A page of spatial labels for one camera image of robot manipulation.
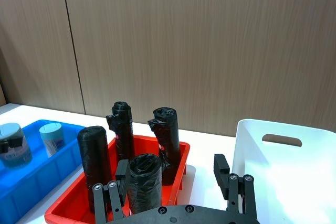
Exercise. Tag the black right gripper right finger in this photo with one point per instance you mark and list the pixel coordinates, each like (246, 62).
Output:
(223, 176)

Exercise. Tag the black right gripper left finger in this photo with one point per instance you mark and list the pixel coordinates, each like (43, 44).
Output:
(119, 192)

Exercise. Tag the black garbage bag roll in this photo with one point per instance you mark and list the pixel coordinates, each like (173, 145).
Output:
(123, 134)
(168, 140)
(145, 182)
(94, 155)

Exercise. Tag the red plastic bin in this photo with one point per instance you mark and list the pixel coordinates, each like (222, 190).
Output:
(71, 208)

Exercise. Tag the clear jar with blue lid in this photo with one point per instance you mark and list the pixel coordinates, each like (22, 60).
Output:
(14, 153)
(52, 140)

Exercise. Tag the blue plastic bin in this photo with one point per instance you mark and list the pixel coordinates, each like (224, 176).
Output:
(23, 184)

